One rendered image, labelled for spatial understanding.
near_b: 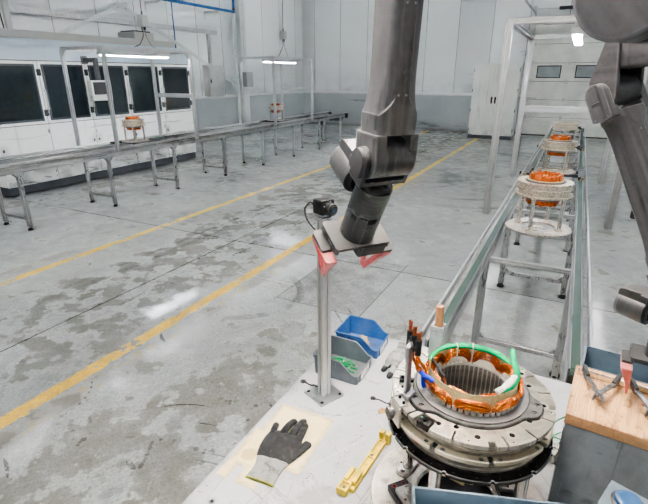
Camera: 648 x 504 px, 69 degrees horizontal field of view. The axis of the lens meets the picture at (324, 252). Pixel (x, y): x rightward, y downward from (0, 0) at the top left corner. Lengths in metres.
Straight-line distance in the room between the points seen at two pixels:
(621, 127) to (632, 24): 0.66
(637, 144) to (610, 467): 0.63
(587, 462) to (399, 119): 0.81
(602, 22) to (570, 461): 0.94
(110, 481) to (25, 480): 0.38
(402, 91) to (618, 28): 0.32
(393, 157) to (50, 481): 2.28
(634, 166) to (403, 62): 0.54
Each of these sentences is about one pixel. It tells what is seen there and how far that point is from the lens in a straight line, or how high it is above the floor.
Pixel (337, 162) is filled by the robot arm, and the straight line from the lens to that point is 0.76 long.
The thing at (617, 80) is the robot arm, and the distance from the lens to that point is 1.02.
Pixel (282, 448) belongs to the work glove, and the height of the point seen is 0.80.
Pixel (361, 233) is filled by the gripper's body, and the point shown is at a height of 1.47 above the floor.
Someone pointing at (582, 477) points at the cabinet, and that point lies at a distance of 1.20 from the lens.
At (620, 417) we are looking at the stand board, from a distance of 1.15.
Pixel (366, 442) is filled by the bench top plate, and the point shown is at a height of 0.78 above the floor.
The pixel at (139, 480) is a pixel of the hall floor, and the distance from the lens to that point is 2.47.
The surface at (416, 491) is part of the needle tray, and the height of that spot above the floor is 1.06.
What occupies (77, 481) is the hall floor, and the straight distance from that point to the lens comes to 2.58.
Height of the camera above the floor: 1.70
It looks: 21 degrees down
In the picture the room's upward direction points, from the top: straight up
